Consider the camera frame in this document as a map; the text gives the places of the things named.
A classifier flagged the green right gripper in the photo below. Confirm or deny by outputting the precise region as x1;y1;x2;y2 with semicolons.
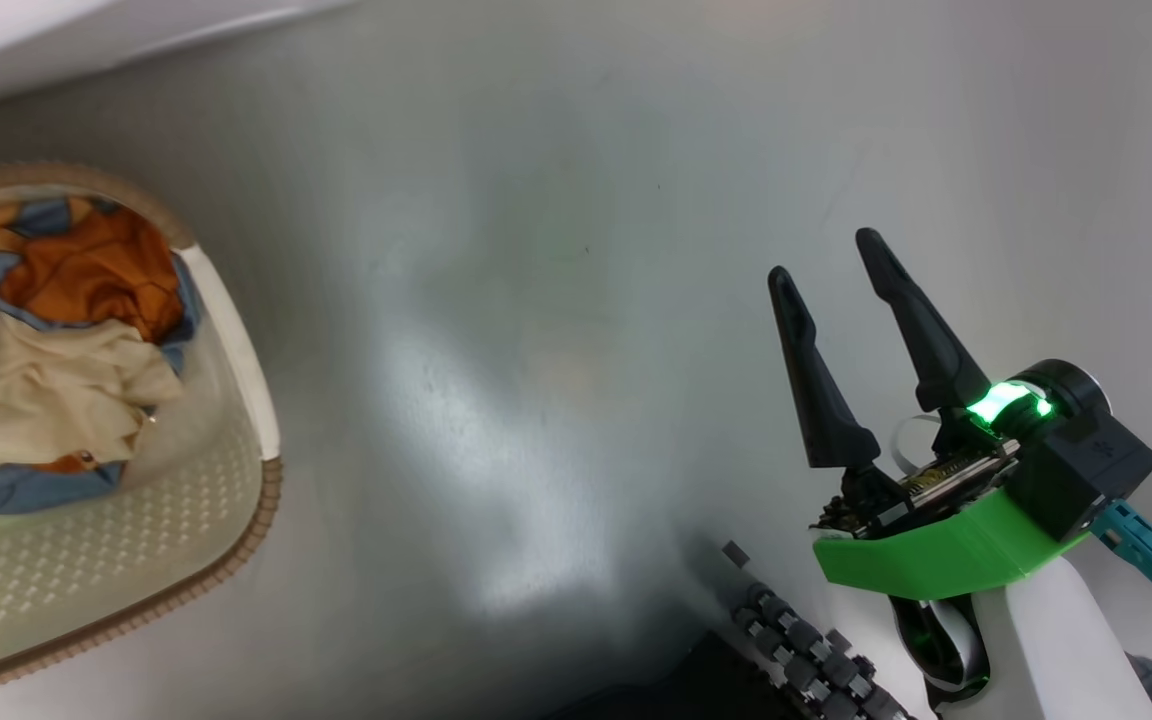
767;227;1097;602

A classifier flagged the blue cartoon print garment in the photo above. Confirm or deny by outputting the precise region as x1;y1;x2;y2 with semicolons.
0;250;199;516

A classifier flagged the orange and blue garment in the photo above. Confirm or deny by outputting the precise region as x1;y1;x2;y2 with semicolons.
0;195;202;346

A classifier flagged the white front-load washing machine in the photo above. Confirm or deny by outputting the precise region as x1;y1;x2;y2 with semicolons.
0;0;362;113

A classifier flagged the cream plastic laundry basket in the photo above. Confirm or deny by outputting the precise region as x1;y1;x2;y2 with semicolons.
0;165;284;704

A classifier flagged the black cable drag chain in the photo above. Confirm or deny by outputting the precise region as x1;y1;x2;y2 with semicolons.
721;540;917;720

